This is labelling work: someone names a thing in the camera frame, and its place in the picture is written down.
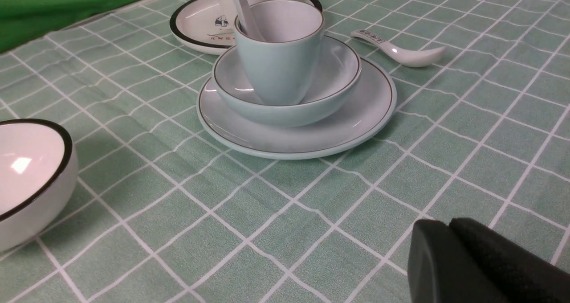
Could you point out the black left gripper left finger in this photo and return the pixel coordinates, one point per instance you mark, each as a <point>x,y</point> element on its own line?
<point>440,269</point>

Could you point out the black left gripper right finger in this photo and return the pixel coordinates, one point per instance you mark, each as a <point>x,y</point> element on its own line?
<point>520,275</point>

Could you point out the light blue shallow bowl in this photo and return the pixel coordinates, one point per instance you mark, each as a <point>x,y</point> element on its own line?
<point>228,92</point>

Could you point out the light blue cup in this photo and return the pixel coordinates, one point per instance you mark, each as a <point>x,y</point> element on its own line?
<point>282,66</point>

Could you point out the plain white spoon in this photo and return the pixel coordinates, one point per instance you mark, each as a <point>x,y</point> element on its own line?
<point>247,20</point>

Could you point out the light blue plate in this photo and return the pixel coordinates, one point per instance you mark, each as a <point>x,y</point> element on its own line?
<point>364,115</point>

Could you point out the white spoon with print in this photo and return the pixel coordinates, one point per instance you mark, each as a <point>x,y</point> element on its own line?
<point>407,58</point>

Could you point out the green checkered tablecloth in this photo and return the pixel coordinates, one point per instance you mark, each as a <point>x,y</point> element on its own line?
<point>163,213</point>

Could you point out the white plate black rim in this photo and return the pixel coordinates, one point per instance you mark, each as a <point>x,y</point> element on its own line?
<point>201,26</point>

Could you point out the white bowl black rim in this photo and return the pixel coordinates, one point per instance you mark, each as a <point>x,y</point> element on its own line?
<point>38,172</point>

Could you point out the green backdrop cloth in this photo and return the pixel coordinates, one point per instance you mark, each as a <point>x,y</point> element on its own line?
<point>25,20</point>

